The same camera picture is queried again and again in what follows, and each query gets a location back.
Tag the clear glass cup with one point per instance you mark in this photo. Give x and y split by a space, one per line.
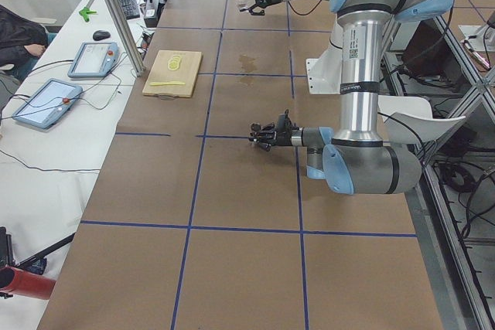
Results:
243 5

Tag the wet spill stain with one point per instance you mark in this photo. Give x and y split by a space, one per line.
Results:
248 66

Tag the bamboo cutting board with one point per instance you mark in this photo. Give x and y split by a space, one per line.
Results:
187 72

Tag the yellow plastic knife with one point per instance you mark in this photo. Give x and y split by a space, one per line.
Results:
167 83

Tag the white plastic chair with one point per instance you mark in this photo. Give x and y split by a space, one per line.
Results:
415 112

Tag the black keyboard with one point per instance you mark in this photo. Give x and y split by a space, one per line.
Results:
130 9

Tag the black computer mouse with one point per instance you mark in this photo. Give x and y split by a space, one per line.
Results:
100 35

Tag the green plastic tool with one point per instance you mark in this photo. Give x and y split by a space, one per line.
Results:
86 12

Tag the far teach pendant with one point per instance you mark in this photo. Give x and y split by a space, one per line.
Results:
94 60

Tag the teach pendant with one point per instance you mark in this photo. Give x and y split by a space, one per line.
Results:
94 60
48 104

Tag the near teach pendant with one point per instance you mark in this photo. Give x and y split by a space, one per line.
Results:
48 104

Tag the seated person in black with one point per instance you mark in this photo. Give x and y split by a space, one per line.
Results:
22 42

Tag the red bottle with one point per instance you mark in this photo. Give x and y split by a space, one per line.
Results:
22 282

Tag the aluminium frame post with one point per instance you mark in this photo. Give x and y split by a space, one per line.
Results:
126 37

